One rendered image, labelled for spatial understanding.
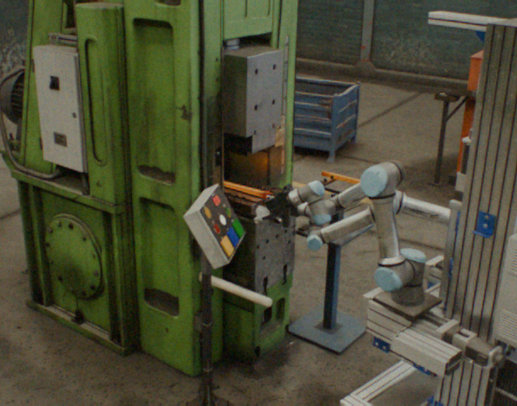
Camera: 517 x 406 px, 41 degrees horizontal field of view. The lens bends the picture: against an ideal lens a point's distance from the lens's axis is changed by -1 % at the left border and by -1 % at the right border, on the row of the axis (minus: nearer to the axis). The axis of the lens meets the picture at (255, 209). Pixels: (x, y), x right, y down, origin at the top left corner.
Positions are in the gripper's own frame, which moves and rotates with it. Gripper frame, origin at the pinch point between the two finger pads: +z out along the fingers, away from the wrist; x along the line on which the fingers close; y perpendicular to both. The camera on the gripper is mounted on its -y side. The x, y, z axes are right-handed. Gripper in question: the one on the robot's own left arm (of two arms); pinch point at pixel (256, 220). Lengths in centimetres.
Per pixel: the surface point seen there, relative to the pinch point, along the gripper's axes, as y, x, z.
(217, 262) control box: -3.1, 26.9, 16.1
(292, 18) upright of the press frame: 71, -90, -40
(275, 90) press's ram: 45, -52, -23
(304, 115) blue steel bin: -34, -420, 62
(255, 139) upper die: 28.6, -38.0, -5.9
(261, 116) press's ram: 37, -42, -13
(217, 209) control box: 14.5, 8.3, 11.1
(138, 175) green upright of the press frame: 40, -28, 57
